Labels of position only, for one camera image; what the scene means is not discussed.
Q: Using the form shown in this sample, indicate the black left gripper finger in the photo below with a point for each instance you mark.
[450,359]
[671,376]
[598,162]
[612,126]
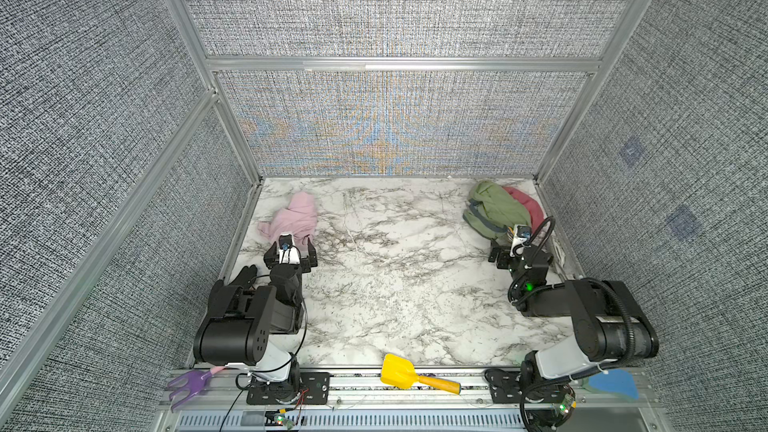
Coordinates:
[269,258]
[311,258]

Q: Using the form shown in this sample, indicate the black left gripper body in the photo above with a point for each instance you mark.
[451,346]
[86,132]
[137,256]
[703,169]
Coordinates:
[302,268]

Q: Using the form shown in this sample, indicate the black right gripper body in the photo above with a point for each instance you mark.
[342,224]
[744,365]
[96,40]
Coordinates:
[514,264]

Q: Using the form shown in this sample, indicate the light pink ribbed cloth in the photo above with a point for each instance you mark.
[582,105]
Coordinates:
[299,218]

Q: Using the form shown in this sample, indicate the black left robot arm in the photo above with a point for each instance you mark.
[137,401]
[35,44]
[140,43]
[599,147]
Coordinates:
[243,316]

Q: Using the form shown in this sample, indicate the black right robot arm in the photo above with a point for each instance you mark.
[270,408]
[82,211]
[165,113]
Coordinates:
[610,331]

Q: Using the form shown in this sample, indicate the olive green cloth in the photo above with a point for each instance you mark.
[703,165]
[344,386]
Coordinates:
[491,210]

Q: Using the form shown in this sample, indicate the magenta red cloth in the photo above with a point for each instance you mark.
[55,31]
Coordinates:
[529,203]

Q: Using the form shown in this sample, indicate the blue plastic toy piece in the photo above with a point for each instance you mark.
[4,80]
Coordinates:
[617,382]

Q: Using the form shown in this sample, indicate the purple toy rake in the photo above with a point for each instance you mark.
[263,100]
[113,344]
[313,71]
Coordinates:
[188,385]

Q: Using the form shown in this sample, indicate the yellow toy shovel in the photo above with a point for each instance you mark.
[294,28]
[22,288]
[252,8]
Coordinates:
[400,373]

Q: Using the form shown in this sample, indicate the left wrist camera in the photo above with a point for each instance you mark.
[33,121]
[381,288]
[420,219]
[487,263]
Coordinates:
[288,252]

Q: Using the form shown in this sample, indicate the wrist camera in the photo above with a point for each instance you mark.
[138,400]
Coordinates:
[519,236]
[288,252]

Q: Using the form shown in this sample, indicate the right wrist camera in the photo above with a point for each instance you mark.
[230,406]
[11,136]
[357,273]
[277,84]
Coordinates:
[519,236]

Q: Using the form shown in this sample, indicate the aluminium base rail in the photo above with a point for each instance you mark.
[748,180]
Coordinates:
[357,400]

